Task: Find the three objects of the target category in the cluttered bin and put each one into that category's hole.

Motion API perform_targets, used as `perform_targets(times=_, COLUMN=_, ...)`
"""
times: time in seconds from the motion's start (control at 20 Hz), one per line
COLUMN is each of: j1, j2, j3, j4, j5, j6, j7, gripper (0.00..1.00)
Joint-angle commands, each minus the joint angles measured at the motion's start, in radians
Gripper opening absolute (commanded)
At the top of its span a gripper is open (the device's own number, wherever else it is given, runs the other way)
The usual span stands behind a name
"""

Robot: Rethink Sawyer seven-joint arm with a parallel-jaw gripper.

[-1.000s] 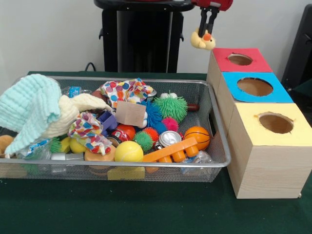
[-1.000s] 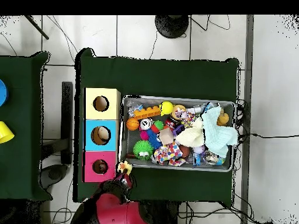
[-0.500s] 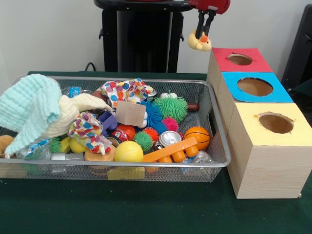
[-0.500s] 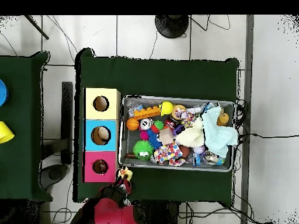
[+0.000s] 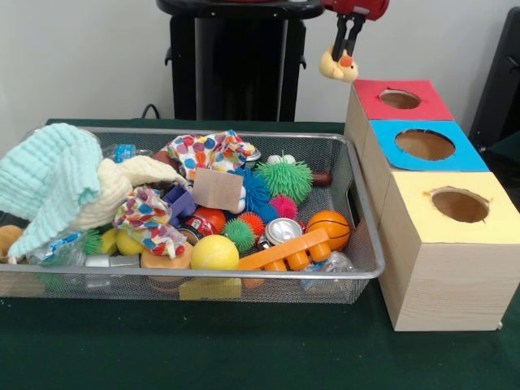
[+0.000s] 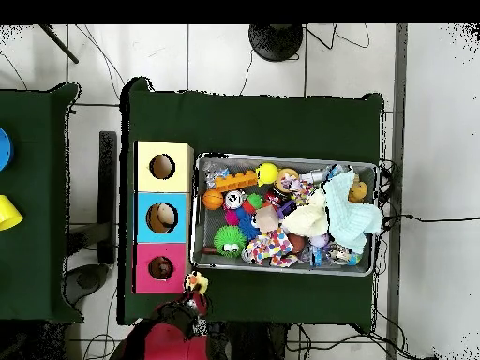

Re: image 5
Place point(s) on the black upright panel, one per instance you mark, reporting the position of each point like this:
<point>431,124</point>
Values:
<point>499,81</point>

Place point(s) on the wooden three-hole box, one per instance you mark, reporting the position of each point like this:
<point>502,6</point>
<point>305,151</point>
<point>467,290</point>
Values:
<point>447,284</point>

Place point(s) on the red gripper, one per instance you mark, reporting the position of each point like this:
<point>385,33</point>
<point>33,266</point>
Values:
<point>365,6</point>

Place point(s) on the beige cardboard block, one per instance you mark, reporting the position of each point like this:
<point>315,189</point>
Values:
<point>217,189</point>

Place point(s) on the dark green side tablecloth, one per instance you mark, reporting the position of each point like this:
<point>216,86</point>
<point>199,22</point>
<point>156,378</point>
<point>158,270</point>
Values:
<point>508,148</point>

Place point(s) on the orange plush toy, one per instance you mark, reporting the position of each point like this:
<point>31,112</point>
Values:
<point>10,239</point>

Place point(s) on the mint green cloth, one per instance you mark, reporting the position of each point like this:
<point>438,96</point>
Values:
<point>44,170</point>

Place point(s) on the orange toy block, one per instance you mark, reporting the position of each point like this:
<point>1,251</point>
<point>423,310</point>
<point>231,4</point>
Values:
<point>292,248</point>

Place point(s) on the green spiky ball toy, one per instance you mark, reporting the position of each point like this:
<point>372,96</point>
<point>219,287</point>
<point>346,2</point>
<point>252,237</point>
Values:
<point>284,178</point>

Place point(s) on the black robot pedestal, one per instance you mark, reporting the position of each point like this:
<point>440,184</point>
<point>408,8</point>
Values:
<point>227,73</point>

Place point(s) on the yellow ball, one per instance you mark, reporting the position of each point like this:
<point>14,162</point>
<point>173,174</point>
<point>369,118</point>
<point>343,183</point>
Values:
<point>214,252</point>

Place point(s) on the yellow duck plush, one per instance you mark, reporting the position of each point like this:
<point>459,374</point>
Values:
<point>339,69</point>

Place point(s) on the orange toy basketball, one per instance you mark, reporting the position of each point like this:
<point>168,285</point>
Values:
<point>329,227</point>

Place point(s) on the silver mesh bin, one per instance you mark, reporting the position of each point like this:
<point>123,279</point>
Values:
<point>353,183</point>

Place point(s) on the pink spiky ball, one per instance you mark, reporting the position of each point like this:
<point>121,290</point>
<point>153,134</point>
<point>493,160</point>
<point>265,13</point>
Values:
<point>284,206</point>

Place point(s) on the cream white cloth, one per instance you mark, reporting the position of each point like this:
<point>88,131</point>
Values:
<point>138,170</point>

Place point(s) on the polka dot cloth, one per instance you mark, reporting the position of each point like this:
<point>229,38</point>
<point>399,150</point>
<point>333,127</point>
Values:
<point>203,150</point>

